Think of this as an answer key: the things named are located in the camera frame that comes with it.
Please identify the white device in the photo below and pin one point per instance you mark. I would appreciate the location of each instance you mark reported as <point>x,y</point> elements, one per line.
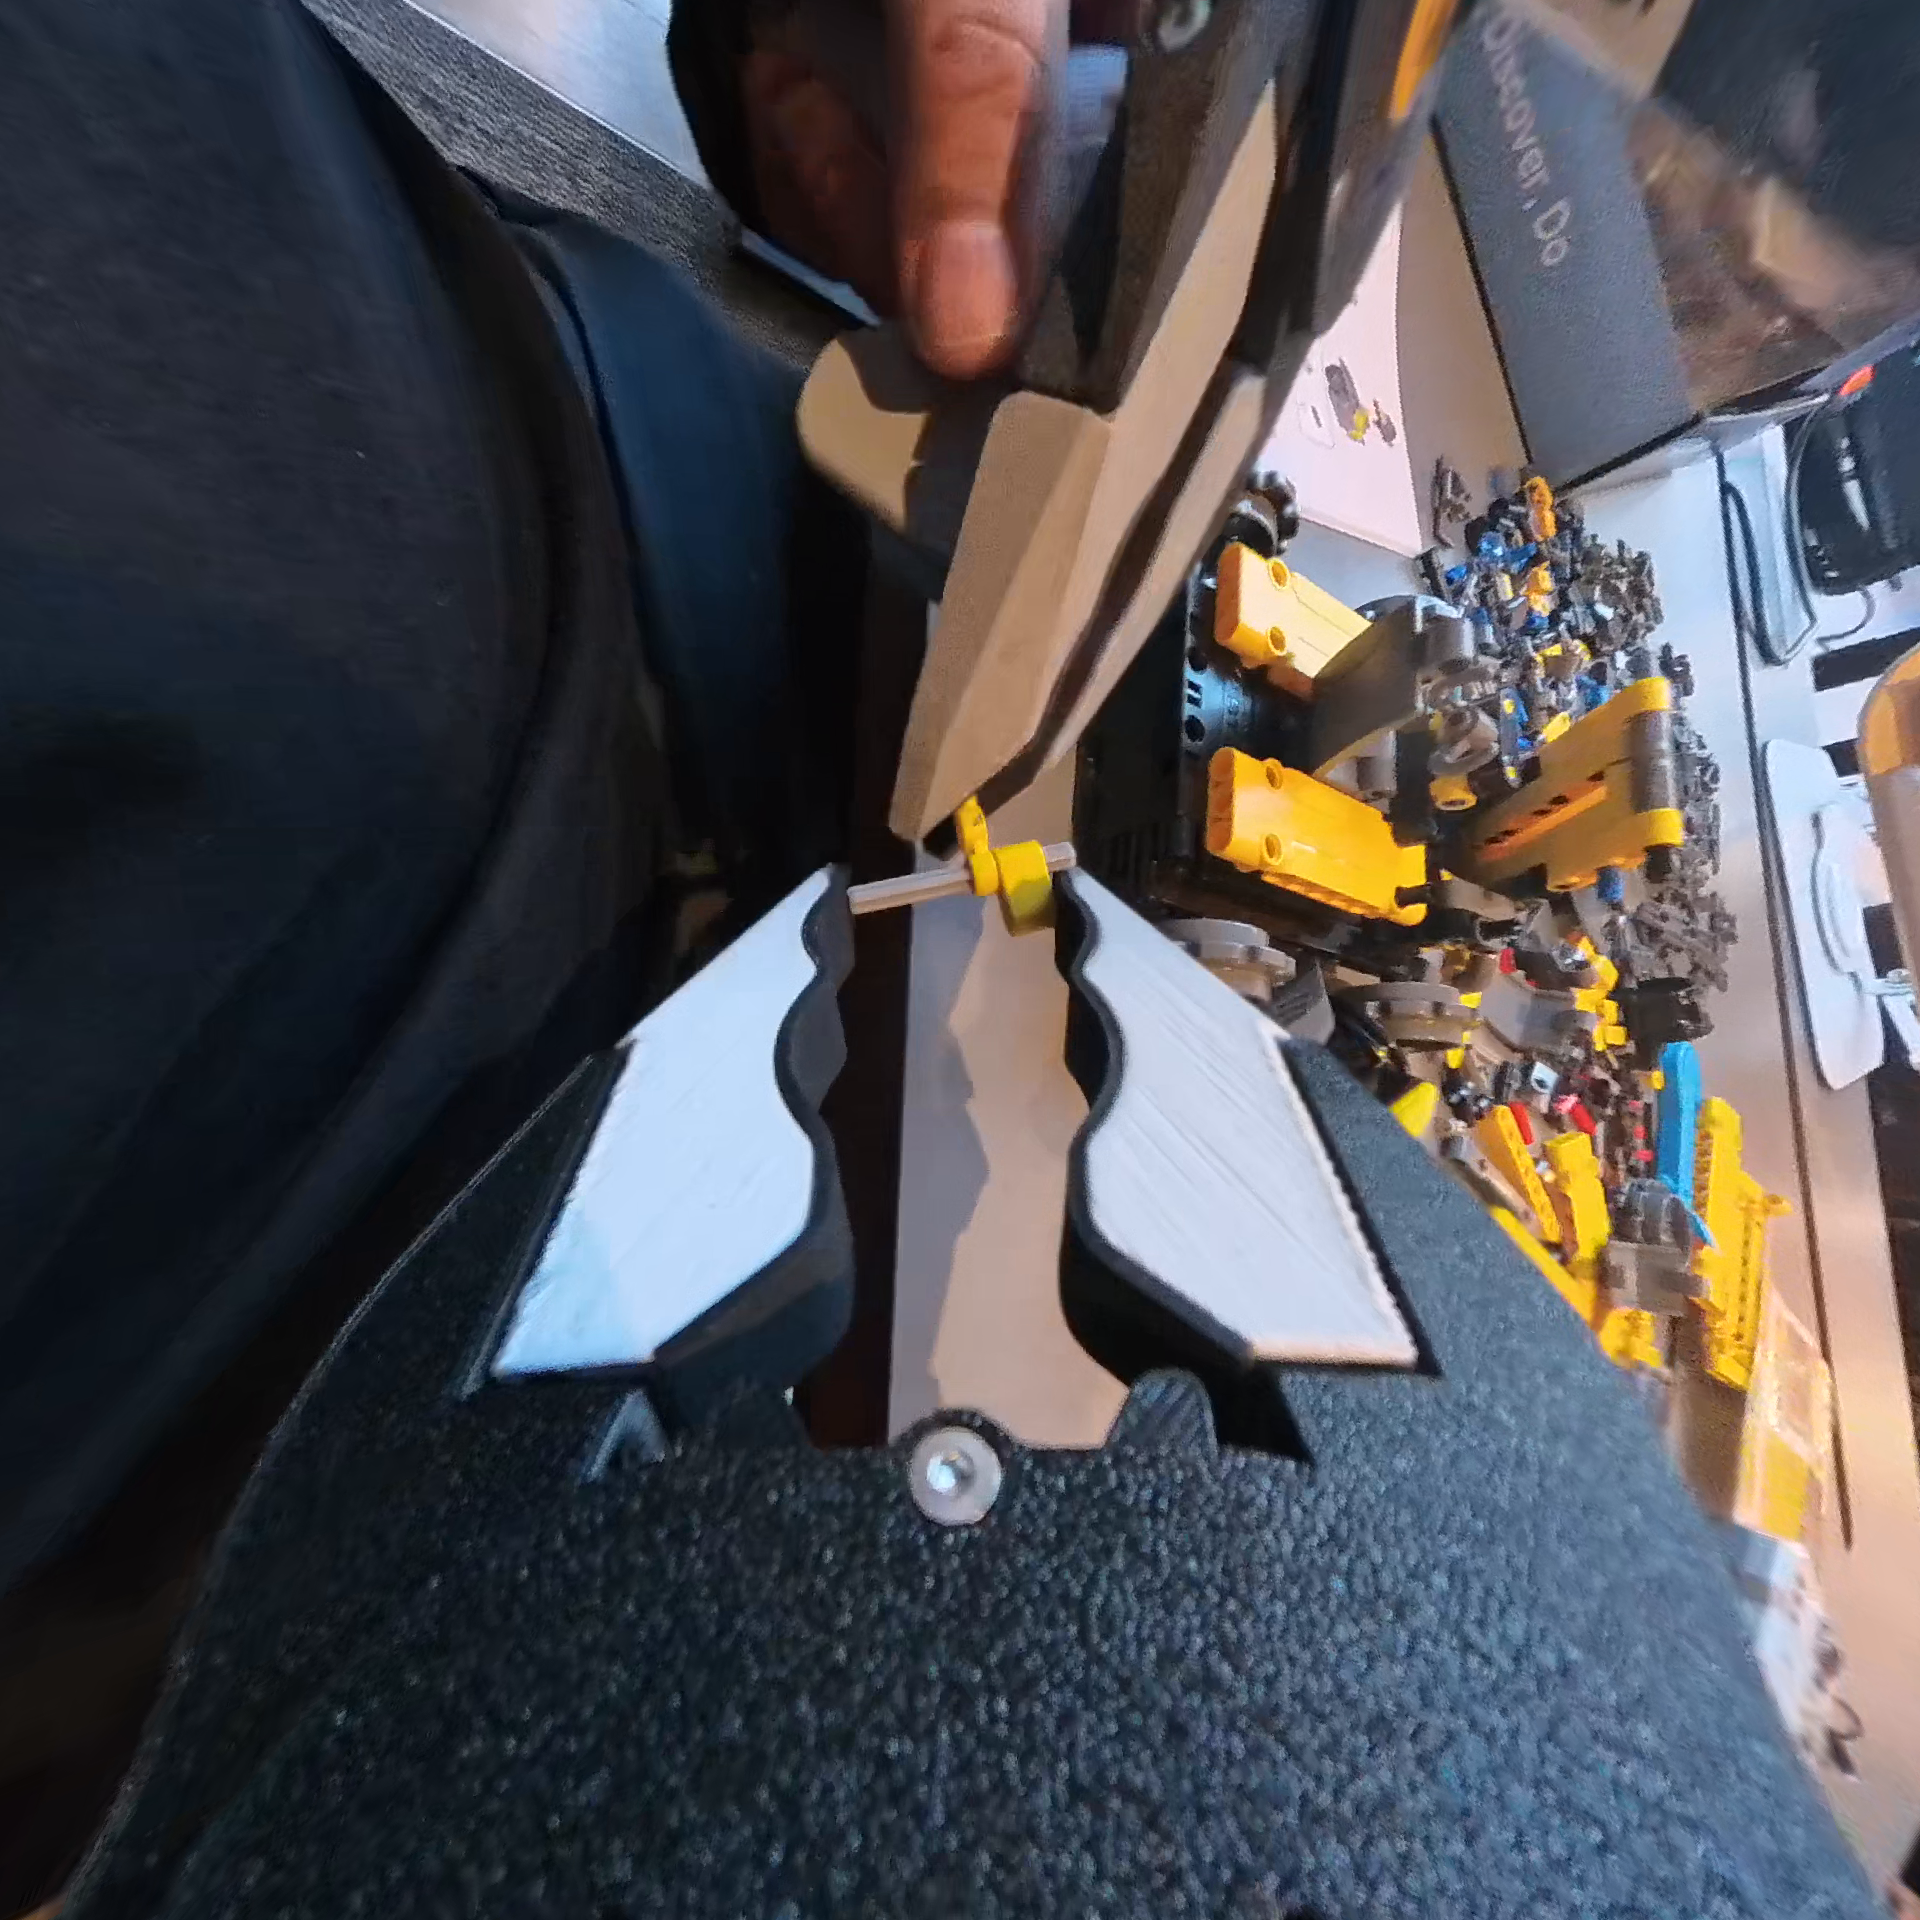
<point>1830,927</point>

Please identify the clear sticker sheet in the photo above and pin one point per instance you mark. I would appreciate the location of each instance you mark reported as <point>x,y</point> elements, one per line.
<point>1777,1423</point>

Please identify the yellow toy vehicle model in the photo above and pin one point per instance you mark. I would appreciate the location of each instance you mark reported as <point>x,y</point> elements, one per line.
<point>1301,826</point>

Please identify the yellow thin toy beam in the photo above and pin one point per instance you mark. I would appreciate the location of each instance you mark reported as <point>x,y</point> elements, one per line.
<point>968,826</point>

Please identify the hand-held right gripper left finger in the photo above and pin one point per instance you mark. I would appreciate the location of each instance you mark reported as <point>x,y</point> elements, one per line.
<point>657,1202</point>

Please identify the black device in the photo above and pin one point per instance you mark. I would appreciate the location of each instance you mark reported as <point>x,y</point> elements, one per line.
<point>1860,468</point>

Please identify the blue toy panel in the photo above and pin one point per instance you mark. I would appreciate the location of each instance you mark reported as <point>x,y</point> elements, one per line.
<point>1679,1123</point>

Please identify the dark blue cardboard box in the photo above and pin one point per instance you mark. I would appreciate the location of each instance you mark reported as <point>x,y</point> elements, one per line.
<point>1573,299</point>

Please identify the grey desk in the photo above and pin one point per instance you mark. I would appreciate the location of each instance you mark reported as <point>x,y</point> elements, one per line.
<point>993,1123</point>

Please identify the yellow toy connector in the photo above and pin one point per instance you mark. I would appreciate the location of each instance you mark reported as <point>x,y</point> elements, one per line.
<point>1025,878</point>

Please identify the instruction booklet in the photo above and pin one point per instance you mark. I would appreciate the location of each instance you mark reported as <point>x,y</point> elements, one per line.
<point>1367,451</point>

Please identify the grey toy axle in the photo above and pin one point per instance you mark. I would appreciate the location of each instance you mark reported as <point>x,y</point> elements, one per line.
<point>903,890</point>

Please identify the person's left hand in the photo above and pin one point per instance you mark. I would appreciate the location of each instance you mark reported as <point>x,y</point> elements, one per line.
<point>962,183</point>

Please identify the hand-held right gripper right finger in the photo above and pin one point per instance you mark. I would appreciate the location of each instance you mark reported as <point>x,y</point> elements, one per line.
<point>1230,1189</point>

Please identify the pile of loose toy pieces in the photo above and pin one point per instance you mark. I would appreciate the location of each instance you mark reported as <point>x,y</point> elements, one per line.
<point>1573,599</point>

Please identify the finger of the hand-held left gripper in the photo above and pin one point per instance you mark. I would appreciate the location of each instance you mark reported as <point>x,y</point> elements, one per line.
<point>1189,510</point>
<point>1005,599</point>

